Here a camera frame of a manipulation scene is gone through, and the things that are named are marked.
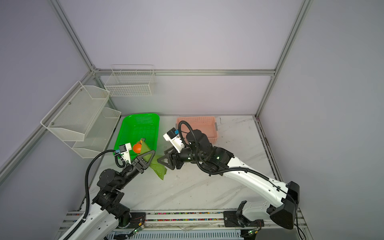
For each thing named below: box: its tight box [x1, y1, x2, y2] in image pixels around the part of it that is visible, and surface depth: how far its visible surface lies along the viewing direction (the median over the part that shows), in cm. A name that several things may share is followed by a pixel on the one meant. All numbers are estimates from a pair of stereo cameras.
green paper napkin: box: [140, 141, 168, 180], surface depth 66 cm
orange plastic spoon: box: [133, 140, 143, 154], surface depth 65 cm
